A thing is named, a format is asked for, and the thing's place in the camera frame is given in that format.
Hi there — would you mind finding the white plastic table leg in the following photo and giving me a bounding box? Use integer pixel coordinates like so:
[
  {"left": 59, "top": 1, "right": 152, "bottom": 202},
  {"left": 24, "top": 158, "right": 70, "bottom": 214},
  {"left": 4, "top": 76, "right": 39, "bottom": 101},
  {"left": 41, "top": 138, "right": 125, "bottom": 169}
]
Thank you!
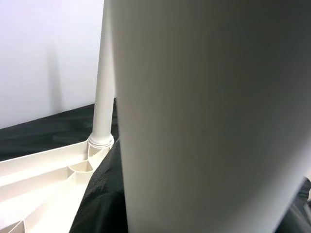
[
  {"left": 87, "top": 0, "right": 118, "bottom": 148},
  {"left": 103, "top": 0, "right": 311, "bottom": 233}
]

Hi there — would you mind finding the white plastic table top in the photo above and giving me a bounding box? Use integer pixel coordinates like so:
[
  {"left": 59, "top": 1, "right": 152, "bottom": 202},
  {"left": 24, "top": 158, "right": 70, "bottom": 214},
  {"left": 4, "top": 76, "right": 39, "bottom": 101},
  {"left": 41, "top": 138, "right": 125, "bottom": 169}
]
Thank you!
[{"left": 0, "top": 135, "right": 115, "bottom": 233}]

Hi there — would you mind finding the black tablecloth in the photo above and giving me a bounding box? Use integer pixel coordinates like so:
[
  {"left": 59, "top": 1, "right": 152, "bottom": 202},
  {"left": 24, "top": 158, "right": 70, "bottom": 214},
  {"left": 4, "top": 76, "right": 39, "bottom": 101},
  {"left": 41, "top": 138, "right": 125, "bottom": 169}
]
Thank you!
[{"left": 0, "top": 97, "right": 311, "bottom": 233}]

